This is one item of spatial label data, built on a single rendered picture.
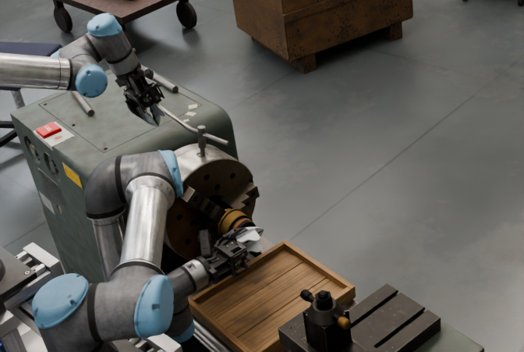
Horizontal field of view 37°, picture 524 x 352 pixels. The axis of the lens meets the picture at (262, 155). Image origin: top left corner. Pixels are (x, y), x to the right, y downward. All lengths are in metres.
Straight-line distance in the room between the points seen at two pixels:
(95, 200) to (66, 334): 0.43
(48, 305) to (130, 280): 0.16
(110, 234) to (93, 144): 0.44
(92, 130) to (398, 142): 2.40
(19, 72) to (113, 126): 0.61
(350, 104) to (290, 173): 0.79
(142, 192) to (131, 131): 0.56
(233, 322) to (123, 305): 0.65
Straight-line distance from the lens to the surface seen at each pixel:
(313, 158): 4.33
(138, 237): 1.67
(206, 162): 2.12
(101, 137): 2.32
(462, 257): 3.63
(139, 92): 2.04
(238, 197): 2.19
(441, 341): 1.98
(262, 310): 2.15
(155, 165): 1.83
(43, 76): 1.83
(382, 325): 1.95
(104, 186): 1.87
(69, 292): 1.56
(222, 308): 2.18
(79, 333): 1.57
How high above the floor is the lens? 2.36
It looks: 32 degrees down
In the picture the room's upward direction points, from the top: 9 degrees counter-clockwise
